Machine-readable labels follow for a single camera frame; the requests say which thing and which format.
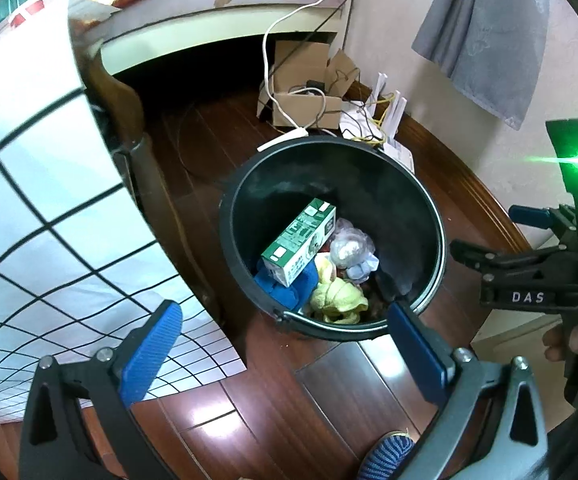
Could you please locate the yellow cloth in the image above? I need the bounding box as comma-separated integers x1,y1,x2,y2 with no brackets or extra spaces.
307,252,368,325

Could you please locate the clear plastic bag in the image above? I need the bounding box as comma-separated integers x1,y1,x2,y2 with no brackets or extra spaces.
329,218,376,269

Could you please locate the blue cloth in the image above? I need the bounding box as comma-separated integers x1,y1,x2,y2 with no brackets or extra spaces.
254,260,319,311

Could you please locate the green white milk carton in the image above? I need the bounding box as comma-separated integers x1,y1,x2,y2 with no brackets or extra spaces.
261,198,337,287

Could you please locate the red paper cup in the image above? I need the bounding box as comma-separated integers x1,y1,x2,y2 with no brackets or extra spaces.
8,0,45,28

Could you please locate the black trash bucket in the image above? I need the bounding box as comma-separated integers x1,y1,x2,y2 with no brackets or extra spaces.
219,136,446,341

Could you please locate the blue striped slipper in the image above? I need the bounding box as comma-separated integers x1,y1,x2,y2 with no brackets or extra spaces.
357,431,415,480

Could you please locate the white grid bed sheet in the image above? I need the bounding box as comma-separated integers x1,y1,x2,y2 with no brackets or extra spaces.
0,0,246,424

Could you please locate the grey hanging cloth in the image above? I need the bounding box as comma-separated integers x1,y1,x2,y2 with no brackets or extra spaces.
411,0,550,130

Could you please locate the white router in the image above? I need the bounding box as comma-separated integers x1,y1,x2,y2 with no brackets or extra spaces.
339,73,415,174

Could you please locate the white power strip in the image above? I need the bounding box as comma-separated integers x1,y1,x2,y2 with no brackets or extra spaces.
257,128,309,153

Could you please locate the cardboard box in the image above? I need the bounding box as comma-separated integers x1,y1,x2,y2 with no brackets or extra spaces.
257,40,359,130

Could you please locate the wooden bed frame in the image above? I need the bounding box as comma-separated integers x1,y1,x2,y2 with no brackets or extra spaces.
68,0,250,356

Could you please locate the white charging cable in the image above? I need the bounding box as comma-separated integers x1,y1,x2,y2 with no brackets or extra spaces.
261,0,365,131

